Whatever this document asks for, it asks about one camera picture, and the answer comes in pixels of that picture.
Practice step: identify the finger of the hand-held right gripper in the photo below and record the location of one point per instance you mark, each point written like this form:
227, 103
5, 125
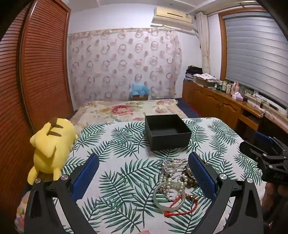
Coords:
249, 148
262, 137

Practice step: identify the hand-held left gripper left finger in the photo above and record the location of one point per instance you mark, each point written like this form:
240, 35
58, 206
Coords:
86, 175

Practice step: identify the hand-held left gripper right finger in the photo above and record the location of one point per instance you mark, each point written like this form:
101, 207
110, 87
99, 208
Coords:
202, 177

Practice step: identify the black square box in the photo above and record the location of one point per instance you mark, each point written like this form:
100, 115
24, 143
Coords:
171, 140

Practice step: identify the pale jade bangle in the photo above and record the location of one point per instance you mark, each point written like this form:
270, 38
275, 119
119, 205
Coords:
155, 196

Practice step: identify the person's right hand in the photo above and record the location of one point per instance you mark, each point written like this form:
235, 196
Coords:
273, 195

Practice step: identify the green leaf print tablecloth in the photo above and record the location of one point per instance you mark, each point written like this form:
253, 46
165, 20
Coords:
126, 162

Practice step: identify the yellow plush toy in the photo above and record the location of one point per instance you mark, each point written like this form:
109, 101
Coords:
49, 148

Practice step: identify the pink tissue box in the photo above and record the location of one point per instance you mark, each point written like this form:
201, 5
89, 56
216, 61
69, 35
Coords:
237, 96

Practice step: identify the long wooden cabinet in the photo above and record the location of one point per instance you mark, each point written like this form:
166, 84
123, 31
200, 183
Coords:
213, 99

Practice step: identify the row of small bottles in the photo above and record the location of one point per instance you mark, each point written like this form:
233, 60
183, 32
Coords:
222, 86

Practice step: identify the dark blue bed sheet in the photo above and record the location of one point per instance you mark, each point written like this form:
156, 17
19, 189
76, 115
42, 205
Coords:
186, 108

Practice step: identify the floral bedspread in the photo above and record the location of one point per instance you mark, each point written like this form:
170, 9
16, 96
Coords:
117, 110

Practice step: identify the flat box with patterned cloth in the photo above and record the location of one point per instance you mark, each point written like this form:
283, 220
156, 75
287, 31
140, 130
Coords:
205, 78

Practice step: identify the grey window blind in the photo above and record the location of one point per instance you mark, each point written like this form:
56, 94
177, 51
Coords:
256, 51

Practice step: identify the small cardboard box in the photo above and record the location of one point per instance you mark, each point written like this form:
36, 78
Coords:
140, 97

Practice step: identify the pile of folded clothes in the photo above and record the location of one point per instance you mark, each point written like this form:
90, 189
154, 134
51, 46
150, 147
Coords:
193, 72

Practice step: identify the blue plush toy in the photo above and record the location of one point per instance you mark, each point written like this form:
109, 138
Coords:
139, 88

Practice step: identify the brown louvered wardrobe door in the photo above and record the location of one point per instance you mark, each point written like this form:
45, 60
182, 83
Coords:
47, 67
11, 101

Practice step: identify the circle print curtain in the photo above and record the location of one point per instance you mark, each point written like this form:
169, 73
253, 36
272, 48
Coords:
112, 67

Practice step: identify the cream window curtain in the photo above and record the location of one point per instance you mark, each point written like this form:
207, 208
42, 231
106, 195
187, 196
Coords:
203, 40

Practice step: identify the cream air conditioner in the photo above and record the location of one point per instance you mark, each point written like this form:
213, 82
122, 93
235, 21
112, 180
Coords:
173, 18

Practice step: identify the wooden window frame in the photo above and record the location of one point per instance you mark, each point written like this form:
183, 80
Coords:
221, 45

